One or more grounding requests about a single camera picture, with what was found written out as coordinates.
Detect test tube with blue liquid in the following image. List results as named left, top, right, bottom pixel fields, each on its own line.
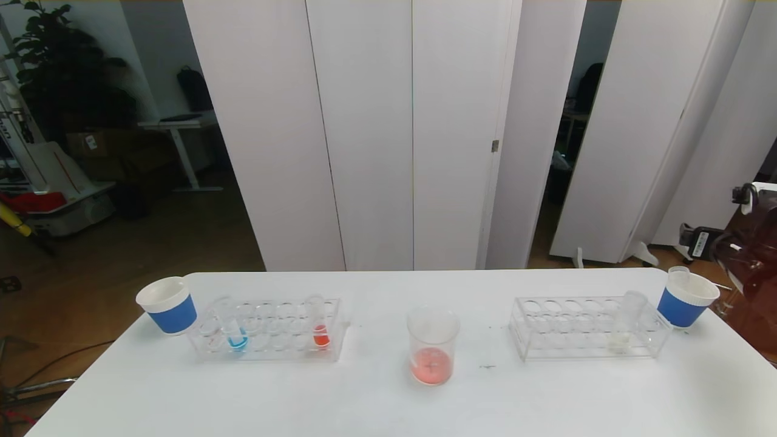
left=215, top=297, right=249, bottom=353

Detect clear plastic test tube rack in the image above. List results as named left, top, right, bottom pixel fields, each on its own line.
left=509, top=296, right=672, bottom=362
left=188, top=297, right=351, bottom=364

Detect clear glass beaker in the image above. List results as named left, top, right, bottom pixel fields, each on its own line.
left=406, top=307, right=460, bottom=386

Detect test tube with pale liquid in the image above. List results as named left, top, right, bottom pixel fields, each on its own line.
left=610, top=290, right=648, bottom=354

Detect white folding partition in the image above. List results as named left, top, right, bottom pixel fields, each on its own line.
left=549, top=0, right=777, bottom=269
left=183, top=0, right=587, bottom=273

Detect black backpack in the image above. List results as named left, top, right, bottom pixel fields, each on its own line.
left=177, top=66, right=215, bottom=113

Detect white standing desk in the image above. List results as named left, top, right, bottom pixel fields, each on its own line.
left=138, top=112, right=224, bottom=194

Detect blue white paper cup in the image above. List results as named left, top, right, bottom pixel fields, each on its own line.
left=657, top=271, right=721, bottom=329
left=136, top=277, right=198, bottom=336

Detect black office chair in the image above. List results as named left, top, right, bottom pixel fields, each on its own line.
left=573, top=63, right=605, bottom=113

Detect brown cardboard box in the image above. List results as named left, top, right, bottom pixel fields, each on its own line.
left=66, top=130, right=125, bottom=163

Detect white machine base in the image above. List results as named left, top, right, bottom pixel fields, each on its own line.
left=0, top=55, right=117, bottom=239

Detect red box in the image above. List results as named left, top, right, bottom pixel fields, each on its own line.
left=0, top=192, right=67, bottom=217

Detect dark green potted plant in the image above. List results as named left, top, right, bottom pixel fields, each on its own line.
left=3, top=0, right=139, bottom=146

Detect black right camera cable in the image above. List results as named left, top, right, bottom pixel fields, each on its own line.
left=731, top=184, right=759, bottom=214

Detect yellow handled tool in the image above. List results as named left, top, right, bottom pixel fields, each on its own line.
left=0, top=202, right=34, bottom=239

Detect metal chair frame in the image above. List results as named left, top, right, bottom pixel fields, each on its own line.
left=0, top=337, right=80, bottom=429

